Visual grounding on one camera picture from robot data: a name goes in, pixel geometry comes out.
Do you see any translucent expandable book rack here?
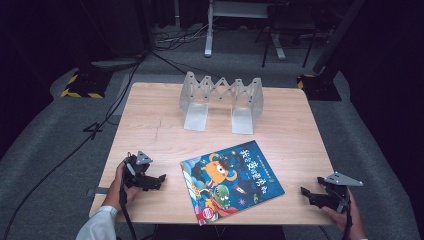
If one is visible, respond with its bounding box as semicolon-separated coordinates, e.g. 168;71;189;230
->
179;70;265;136

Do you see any person's right hand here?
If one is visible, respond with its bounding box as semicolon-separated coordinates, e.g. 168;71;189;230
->
321;189;368;240

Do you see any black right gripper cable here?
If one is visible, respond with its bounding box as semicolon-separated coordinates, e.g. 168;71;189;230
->
342;199;354;240

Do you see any dark slanted stand pole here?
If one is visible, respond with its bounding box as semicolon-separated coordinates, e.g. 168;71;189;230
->
312;0;367;76

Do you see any black tape floor mark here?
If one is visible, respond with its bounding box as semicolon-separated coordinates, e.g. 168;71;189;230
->
82;121;104;141

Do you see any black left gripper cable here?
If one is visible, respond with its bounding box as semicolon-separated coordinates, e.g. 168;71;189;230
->
118;185;138;240

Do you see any bundle of floor cables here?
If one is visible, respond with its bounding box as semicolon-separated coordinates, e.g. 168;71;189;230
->
152;23;210;52

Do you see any black metal chair frame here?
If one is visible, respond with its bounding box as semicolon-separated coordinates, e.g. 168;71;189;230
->
254;2;322;69

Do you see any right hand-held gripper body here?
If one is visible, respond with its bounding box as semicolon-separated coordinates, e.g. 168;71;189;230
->
316;171;364;214

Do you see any blue cartoon picture book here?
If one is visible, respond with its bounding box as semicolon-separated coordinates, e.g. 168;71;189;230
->
180;139;286;227

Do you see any white metal desk frame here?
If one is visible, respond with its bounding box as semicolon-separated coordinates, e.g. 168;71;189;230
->
203;0;288;62

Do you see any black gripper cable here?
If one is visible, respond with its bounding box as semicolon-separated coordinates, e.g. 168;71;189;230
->
342;199;354;240
118;185;138;240

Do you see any black yellow striped stand base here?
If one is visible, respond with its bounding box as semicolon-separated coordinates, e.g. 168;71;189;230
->
60;69;115;100
296;73;343;102

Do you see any long black floor cable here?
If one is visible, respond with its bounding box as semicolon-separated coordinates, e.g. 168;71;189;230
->
0;49;148;240

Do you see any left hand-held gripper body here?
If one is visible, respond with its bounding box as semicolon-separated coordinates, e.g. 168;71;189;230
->
122;150;154;192

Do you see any person's left hand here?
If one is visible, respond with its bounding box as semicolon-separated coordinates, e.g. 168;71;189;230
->
102;161;141;212

